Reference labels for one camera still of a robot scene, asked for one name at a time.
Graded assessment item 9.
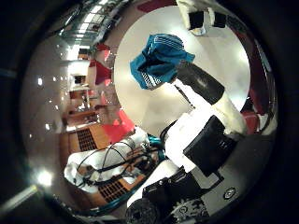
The blue striped cloth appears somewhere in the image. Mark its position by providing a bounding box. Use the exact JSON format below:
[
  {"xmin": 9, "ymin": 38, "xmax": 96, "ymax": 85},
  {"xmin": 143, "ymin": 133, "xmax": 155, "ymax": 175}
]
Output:
[{"xmin": 130, "ymin": 33, "xmax": 196, "ymax": 91}]

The red chair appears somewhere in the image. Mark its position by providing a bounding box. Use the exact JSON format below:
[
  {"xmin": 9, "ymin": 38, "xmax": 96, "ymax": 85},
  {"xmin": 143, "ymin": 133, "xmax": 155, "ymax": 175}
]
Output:
[
  {"xmin": 241, "ymin": 88, "xmax": 266, "ymax": 135},
  {"xmin": 102, "ymin": 108, "xmax": 136, "ymax": 144},
  {"xmin": 93, "ymin": 60, "xmax": 113, "ymax": 87}
]

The wooden bench with perforated panels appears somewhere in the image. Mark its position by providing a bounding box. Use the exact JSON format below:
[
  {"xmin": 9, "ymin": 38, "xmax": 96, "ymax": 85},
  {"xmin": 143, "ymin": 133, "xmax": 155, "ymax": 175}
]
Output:
[{"xmin": 60, "ymin": 122, "xmax": 148, "ymax": 207}]

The black cable bundle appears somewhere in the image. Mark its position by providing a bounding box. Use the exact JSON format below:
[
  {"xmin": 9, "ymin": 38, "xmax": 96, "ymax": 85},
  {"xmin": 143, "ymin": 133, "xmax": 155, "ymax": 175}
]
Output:
[{"xmin": 77, "ymin": 139, "xmax": 163, "ymax": 188}]

